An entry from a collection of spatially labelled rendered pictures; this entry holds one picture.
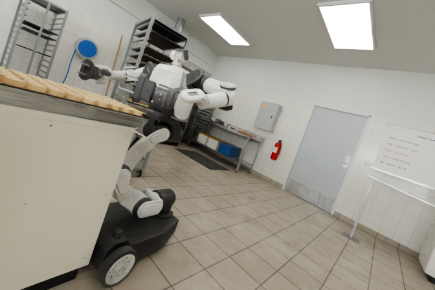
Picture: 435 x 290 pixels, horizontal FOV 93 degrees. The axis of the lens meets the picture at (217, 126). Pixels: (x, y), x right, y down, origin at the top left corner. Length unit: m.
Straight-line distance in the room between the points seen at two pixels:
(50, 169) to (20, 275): 0.46
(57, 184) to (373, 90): 4.99
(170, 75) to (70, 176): 0.71
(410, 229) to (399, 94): 2.32
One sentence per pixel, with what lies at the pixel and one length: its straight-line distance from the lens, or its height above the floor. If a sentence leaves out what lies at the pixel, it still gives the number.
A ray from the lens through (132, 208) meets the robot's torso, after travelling 1.55.
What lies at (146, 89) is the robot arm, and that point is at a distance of 0.87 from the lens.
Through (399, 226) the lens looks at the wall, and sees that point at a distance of 4.91.
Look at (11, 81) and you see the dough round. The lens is 0.91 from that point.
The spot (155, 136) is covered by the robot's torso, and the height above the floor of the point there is 0.79.
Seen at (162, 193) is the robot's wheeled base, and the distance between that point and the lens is 1.69.
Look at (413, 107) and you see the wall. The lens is 5.04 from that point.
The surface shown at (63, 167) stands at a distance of 1.06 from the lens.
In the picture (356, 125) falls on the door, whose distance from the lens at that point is 4.99.
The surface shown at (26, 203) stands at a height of 0.48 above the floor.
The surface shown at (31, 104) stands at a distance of 0.96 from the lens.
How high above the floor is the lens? 1.02
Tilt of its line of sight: 2 degrees down
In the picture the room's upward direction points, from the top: 20 degrees clockwise
